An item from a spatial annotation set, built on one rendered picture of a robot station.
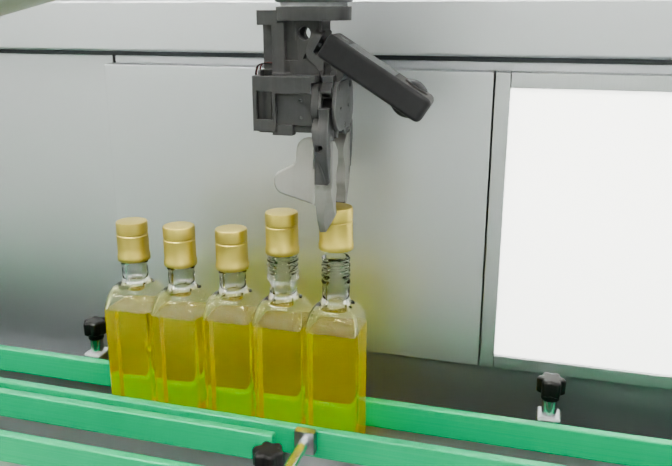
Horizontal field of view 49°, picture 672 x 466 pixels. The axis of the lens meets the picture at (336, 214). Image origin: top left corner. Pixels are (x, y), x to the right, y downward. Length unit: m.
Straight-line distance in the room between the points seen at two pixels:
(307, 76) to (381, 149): 0.18
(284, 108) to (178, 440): 0.37
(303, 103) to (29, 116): 0.48
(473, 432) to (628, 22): 0.45
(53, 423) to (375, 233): 0.42
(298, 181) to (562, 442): 0.39
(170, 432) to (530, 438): 0.38
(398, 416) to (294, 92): 0.38
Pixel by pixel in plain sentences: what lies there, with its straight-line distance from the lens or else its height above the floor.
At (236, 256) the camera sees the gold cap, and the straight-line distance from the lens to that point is 0.77.
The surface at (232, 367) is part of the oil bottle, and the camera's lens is 0.81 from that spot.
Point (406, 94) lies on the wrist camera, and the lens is 0.68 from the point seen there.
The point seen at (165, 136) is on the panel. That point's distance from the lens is 0.93.
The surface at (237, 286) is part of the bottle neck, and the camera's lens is 0.79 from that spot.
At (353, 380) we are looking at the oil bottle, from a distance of 0.77.
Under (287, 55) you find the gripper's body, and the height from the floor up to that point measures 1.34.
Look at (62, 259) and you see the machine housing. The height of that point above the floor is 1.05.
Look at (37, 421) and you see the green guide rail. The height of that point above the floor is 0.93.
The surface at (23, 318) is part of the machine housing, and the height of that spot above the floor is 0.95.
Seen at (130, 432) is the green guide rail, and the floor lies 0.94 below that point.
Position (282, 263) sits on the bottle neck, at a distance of 0.75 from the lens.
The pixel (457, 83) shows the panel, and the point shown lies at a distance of 0.81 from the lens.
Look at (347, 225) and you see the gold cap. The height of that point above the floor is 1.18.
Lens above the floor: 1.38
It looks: 15 degrees down
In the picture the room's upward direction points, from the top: straight up
